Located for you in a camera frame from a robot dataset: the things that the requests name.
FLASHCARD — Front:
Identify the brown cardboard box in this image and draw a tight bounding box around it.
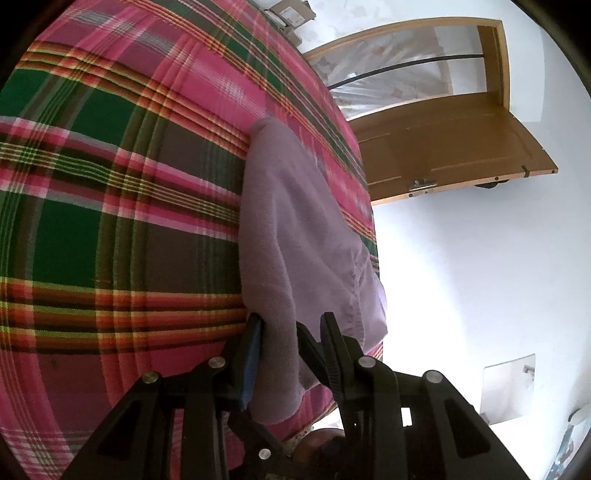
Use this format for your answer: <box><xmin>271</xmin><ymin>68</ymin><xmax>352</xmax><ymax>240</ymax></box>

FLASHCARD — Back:
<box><xmin>270</xmin><ymin>0</ymin><xmax>315</xmax><ymax>29</ymax></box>

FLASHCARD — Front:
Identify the plastic door curtain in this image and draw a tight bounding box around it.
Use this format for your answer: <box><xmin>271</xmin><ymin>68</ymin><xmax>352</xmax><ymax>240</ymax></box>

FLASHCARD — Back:
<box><xmin>310</xmin><ymin>25</ymin><xmax>487</xmax><ymax>119</ymax></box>

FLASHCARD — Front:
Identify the right hand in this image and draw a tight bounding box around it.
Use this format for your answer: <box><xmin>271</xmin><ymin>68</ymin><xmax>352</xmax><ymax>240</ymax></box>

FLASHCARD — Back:
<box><xmin>293</xmin><ymin>428</ymin><xmax>346</xmax><ymax>479</ymax></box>

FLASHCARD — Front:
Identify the purple fleece garment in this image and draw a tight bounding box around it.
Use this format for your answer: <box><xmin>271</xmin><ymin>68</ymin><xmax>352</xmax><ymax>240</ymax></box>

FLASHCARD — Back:
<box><xmin>238</xmin><ymin>118</ymin><xmax>387</xmax><ymax>424</ymax></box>

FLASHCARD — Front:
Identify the wooden door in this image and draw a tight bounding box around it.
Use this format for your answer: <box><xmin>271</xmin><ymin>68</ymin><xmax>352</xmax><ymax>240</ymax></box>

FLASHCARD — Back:
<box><xmin>349</xmin><ymin>93</ymin><xmax>559</xmax><ymax>205</ymax></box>

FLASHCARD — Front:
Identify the pink plaid bed sheet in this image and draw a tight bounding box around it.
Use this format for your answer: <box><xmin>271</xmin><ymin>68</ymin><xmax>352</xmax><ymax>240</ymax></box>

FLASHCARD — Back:
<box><xmin>1</xmin><ymin>1</ymin><xmax>378</xmax><ymax>479</ymax></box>

